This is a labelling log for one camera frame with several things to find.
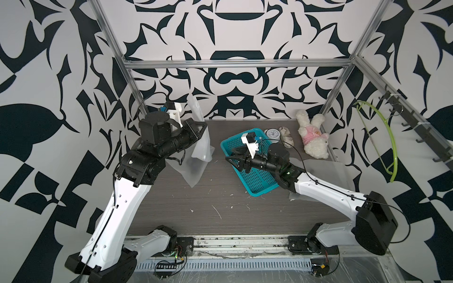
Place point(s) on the translucent zip-top bag bottom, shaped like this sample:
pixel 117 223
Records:
pixel 198 155

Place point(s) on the small white round clock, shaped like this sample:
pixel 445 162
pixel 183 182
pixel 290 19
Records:
pixel 273 135

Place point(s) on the green plastic hanger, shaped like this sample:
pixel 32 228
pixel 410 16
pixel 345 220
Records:
pixel 392 168

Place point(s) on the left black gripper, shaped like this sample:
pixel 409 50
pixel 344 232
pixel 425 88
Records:
pixel 187 129

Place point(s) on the black wall hook rack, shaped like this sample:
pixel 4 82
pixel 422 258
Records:
pixel 426 131

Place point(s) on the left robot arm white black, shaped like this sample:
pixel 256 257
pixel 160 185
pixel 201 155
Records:
pixel 132 180

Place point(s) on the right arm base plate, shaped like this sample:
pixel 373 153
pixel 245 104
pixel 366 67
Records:
pixel 303 245

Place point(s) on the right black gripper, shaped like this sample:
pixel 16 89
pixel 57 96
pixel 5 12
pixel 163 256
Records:
pixel 246 160

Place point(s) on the aluminium frame rail front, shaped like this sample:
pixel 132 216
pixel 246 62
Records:
pixel 240 247

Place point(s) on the translucent zip-top bag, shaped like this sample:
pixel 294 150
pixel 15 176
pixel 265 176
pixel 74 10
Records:
pixel 198 155
pixel 329 171

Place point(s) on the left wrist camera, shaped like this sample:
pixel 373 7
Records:
pixel 174 110

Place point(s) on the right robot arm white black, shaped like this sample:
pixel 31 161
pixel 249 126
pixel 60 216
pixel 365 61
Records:
pixel 371 223

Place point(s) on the white plush bunny pink shirt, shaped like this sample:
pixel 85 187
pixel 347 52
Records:
pixel 315 142

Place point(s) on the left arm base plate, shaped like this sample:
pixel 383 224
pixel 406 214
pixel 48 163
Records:
pixel 180 246

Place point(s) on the translucent zip-top bag top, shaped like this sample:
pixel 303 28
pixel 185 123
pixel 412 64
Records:
pixel 329 171

